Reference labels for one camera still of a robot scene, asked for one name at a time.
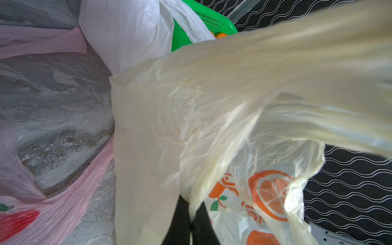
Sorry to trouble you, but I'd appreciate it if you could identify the white plastic bag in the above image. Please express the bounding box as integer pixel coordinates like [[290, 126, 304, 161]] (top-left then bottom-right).
[[78, 0, 216, 76]]

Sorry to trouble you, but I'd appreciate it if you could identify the green plastic basket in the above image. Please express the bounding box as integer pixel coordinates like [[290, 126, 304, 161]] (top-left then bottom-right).
[[161, 1, 238, 51]]

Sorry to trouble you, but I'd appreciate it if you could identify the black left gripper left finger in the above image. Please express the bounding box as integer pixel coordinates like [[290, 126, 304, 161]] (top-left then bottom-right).
[[162, 195, 191, 245]]

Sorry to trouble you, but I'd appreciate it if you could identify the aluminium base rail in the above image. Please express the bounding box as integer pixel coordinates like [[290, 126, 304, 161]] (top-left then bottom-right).
[[309, 222, 366, 245]]

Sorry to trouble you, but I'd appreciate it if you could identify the pink plastic bag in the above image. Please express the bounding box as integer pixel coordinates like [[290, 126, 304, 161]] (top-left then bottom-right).
[[1, 26, 114, 245]]

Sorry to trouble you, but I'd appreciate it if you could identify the orange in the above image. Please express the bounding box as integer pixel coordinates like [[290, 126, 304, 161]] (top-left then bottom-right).
[[215, 33, 228, 39]]

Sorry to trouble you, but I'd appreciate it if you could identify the aluminium corner post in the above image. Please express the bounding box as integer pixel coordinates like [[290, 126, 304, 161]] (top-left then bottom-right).
[[227, 0, 261, 24]]

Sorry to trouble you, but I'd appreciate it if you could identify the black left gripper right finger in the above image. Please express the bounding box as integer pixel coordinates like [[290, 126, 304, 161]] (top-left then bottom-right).
[[191, 203, 220, 245]]

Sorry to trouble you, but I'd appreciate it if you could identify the yellow plastic bag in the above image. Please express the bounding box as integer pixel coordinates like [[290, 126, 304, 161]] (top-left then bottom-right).
[[110, 1, 392, 245]]

